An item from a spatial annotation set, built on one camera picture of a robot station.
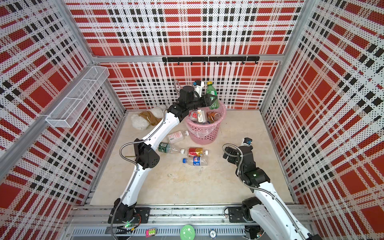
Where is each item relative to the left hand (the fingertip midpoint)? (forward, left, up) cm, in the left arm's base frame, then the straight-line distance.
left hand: (216, 96), depth 83 cm
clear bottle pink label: (-8, +25, -27) cm, 38 cm away
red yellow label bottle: (-20, +12, -27) cm, 36 cm away
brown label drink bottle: (-3, +2, -14) cm, 14 cm away
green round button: (-61, +15, -27) cm, 68 cm away
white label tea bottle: (-5, +9, -11) cm, 15 cm away
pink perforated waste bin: (-16, +6, -13) cm, 22 cm away
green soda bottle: (-5, +2, 0) cm, 5 cm away
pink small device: (-61, +32, -28) cm, 74 cm away
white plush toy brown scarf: (+7, +45, -24) cm, 52 cm away
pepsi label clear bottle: (-26, +11, -27) cm, 39 cm away
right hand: (-25, -10, -17) cm, 32 cm away
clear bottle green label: (-19, +30, -25) cm, 43 cm away
